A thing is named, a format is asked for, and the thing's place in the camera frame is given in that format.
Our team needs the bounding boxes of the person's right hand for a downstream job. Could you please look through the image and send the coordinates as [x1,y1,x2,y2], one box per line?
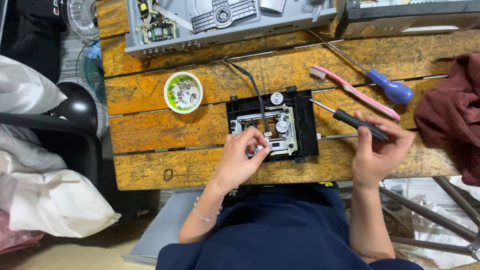
[351,110,417,190]

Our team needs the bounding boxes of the person's left hand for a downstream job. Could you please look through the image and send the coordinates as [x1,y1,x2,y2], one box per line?
[210,125,272,193]

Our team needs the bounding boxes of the black handle screwdriver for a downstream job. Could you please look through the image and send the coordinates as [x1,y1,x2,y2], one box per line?
[309,98,389,142]

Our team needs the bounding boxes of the black disc drive mechanism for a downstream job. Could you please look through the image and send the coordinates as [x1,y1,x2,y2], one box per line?
[225,86,320,164]

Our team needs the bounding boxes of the pink toothbrush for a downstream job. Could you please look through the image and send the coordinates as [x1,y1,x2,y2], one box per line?
[309,64,401,122]

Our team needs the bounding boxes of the navy blue shirt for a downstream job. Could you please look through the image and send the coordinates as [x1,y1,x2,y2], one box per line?
[155,181,425,270]

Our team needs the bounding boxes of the heap of metal screws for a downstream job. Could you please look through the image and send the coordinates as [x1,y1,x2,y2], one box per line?
[170,81,198,105]

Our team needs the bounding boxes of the white green bowl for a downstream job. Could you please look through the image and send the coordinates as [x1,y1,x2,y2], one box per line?
[163,71,204,115]

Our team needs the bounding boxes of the maroon cloth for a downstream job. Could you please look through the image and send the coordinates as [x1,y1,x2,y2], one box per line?
[413,52,480,187]

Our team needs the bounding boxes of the heap of clear plastic bags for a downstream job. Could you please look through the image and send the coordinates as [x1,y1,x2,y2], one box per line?
[380,175,480,270]

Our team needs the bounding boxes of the grey metal cover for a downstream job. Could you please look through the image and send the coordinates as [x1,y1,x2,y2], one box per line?
[120,188,205,267]

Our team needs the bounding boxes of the black silver electronic device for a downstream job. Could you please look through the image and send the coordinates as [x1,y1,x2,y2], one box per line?
[335,0,480,40]

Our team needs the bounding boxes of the grey opened disc player chassis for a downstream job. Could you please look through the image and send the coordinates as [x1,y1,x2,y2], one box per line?
[124,0,338,58]

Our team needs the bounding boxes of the green circuit board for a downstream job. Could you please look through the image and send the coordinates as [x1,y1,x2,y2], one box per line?
[142,20,178,44]

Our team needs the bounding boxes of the black chair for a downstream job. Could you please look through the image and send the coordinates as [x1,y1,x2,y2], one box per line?
[0,112,103,190]

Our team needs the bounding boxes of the black round helmet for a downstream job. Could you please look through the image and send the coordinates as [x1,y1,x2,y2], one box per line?
[48,81,99,133]

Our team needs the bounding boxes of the teal fan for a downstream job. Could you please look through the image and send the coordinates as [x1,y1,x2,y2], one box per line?
[76,39,108,104]

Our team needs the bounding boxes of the heap of white bags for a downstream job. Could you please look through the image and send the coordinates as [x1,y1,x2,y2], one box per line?
[0,55,122,238]

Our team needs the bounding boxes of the clear fan guard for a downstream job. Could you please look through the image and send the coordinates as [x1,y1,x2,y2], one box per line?
[61,0,99,38]

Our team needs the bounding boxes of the pink cloth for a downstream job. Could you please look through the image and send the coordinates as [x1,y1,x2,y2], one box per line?
[0,209,46,256]

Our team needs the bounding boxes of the black garment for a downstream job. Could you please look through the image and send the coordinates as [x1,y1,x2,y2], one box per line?
[0,0,68,84]

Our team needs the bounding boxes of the silver bead bracelet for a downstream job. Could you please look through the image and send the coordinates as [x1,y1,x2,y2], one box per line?
[193,196,223,223]

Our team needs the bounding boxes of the blue handle screwdriver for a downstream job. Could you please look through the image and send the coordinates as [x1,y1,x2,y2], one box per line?
[307,29,415,105]

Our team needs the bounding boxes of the grey metal table frame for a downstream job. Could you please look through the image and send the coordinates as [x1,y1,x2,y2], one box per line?
[378,175,480,262]

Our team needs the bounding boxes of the black flat ribbon cable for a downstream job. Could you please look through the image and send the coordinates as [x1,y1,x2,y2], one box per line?
[222,56,272,137]

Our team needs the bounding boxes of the thin black red wires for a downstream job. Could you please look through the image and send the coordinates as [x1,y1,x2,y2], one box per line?
[293,82,339,118]

